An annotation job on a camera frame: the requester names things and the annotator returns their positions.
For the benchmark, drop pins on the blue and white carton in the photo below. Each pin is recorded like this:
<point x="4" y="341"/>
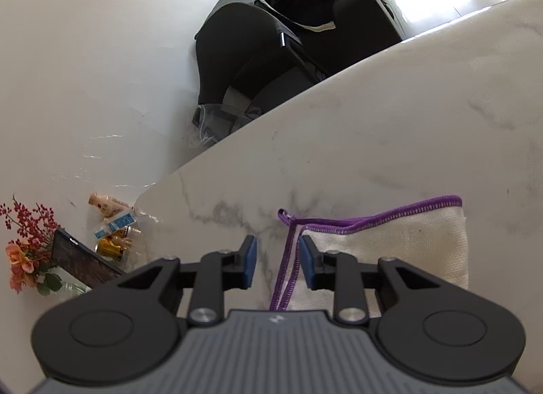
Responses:
<point x="116" y="224"/>

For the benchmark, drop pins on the grey sofa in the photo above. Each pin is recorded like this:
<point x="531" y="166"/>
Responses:
<point x="365" y="16"/>

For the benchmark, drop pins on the gold can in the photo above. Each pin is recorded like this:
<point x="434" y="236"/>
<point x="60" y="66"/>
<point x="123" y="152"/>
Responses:
<point x="111" y="247"/>

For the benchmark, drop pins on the white towel with purple edge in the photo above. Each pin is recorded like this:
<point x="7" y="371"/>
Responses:
<point x="403" y="241"/>

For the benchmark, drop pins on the black padded chair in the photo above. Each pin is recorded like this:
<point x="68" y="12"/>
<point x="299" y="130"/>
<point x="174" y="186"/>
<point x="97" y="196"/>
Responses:
<point x="229" y="50"/>

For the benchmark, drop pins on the red berry branch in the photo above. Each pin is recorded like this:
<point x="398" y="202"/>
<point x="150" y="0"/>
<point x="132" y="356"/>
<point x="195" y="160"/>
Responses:
<point x="29" y="220"/>

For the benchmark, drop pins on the beige drink bottle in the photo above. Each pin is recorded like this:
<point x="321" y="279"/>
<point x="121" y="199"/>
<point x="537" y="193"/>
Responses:
<point x="106" y="204"/>

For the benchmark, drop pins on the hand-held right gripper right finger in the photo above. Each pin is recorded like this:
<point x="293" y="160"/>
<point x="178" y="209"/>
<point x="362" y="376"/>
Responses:
<point x="306" y="262"/>

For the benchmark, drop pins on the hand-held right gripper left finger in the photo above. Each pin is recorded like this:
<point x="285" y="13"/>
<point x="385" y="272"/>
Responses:
<point x="251" y="260"/>

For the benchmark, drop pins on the black smartphone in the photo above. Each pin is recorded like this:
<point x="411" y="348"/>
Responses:
<point x="80" y="260"/>

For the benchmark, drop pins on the orange artificial flowers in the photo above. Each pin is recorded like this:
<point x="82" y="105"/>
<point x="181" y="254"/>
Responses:
<point x="23" y="264"/>

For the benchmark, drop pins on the small beige bottle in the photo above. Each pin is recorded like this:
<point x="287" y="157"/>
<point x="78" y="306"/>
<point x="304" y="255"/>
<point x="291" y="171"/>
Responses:
<point x="127" y="235"/>

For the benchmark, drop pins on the clear plastic bag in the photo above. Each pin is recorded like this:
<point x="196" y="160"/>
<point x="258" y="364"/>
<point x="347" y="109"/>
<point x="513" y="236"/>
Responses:
<point x="212" y="126"/>

